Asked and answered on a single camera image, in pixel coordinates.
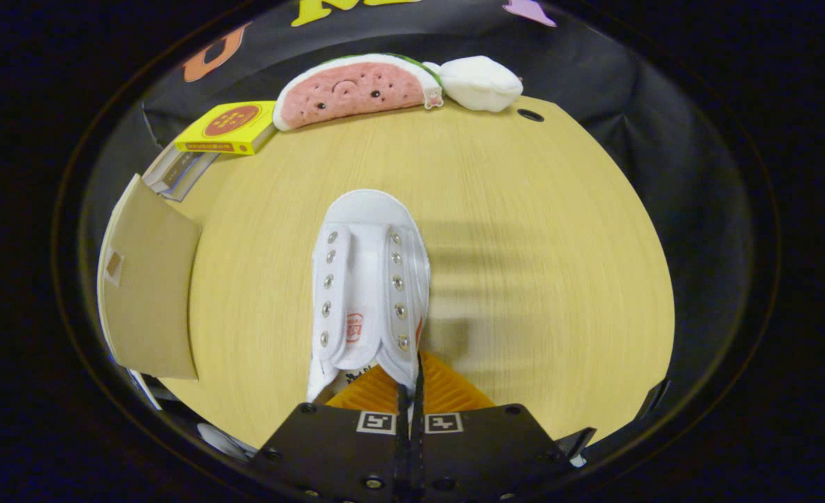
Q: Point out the white plush toy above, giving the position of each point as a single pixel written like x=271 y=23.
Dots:
x=482 y=84

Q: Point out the beige book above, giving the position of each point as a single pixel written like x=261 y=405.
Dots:
x=174 y=171

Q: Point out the white canvas shoe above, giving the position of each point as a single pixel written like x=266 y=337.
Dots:
x=370 y=265

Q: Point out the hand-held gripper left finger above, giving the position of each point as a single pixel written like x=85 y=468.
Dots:
x=328 y=454

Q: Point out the watermelon slice plush toy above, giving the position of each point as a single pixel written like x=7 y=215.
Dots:
x=356 y=91

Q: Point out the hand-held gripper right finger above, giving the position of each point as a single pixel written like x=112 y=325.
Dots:
x=489 y=454

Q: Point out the yellow book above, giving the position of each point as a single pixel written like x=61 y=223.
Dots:
x=227 y=126

